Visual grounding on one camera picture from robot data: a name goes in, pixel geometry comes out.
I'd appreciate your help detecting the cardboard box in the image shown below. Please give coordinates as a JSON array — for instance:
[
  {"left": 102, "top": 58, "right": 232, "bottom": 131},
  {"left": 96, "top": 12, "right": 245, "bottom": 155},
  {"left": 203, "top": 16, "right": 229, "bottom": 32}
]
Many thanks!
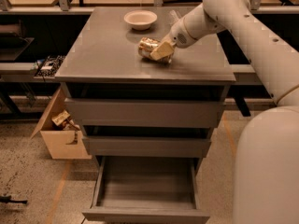
[{"left": 31, "top": 88, "right": 91, "bottom": 160}]

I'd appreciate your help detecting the clear plastic water bottle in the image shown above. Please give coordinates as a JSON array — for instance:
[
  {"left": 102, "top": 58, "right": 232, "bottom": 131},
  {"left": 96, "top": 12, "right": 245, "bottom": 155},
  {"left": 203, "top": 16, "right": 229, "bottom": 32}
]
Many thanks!
[{"left": 168, "top": 10, "right": 181, "bottom": 25}]

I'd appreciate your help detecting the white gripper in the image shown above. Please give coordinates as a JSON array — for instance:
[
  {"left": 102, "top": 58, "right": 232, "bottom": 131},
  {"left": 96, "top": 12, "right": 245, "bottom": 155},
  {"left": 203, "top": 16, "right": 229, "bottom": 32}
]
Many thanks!
[{"left": 150, "top": 18, "right": 200, "bottom": 61}]

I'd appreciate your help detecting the grey drawer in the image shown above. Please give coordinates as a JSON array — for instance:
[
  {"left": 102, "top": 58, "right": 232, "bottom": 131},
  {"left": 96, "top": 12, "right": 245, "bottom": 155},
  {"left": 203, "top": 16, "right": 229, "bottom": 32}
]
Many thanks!
[
  {"left": 64, "top": 98, "right": 224, "bottom": 128},
  {"left": 82, "top": 157, "right": 209, "bottom": 224},
  {"left": 82, "top": 136, "right": 210, "bottom": 158}
]

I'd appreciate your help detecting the grey middle drawer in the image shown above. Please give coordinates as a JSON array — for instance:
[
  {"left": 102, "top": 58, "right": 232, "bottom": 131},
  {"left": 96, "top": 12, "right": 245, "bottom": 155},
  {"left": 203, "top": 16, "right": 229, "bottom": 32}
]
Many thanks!
[{"left": 82, "top": 136, "right": 210, "bottom": 158}]

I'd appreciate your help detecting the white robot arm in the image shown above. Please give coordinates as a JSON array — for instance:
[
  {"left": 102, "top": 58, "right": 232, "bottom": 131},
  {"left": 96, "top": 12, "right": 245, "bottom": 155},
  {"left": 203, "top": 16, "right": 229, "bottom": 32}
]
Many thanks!
[{"left": 150, "top": 0, "right": 299, "bottom": 224}]

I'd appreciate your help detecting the grey drawer cabinet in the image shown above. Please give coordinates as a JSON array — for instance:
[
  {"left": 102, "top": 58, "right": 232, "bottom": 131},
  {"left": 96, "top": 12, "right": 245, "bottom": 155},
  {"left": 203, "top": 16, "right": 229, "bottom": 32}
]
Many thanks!
[{"left": 54, "top": 7, "right": 236, "bottom": 161}]

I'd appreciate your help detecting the grey bottom drawer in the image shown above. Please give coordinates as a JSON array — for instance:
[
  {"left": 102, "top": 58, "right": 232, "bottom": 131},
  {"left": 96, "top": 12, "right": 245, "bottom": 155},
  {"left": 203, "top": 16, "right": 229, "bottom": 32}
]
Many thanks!
[{"left": 82, "top": 157, "right": 209, "bottom": 224}]

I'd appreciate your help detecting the snack bag in box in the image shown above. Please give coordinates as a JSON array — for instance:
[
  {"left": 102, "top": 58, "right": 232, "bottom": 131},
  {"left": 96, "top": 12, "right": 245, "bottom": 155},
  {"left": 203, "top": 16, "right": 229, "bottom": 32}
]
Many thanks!
[{"left": 51, "top": 110, "right": 70, "bottom": 126}]

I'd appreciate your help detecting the grey top drawer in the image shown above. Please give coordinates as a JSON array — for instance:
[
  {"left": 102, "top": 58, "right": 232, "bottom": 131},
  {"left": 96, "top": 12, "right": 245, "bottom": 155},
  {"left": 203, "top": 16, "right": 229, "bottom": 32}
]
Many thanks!
[{"left": 64, "top": 98, "right": 224, "bottom": 128}]

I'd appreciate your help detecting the black tool on floor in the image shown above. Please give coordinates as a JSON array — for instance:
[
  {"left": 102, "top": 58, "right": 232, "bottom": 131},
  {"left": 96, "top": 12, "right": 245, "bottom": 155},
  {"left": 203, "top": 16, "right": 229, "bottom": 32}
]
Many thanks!
[{"left": 0, "top": 196, "right": 28, "bottom": 204}]

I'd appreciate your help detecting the white paper bowl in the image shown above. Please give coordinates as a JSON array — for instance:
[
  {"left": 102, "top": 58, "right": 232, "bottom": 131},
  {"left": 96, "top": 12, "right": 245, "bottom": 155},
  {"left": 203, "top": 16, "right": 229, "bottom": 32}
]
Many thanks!
[{"left": 124, "top": 10, "right": 157, "bottom": 31}]

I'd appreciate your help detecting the black patterned notebook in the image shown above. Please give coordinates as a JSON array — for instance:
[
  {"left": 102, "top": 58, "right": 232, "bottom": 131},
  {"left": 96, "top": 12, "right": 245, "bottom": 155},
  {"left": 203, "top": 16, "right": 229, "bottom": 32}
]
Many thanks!
[{"left": 36, "top": 55, "right": 64, "bottom": 77}]

